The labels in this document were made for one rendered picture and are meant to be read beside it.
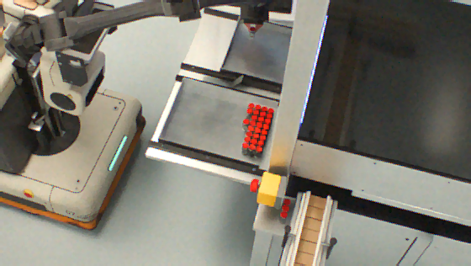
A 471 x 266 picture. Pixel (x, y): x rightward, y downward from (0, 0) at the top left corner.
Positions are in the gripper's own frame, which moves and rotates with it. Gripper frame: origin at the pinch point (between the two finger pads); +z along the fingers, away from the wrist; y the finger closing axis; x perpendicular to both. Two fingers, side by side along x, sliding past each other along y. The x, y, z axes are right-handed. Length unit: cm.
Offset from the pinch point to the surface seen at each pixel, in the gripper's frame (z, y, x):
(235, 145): 4.1, -5.5, -47.6
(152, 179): 93, -38, -13
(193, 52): 4.7, -20.9, -8.5
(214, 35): 4.5, -13.8, 0.0
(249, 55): 4.0, -0.7, -8.8
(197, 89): 4.4, -18.9, -25.3
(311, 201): -1, 18, -70
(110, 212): 94, -56, -31
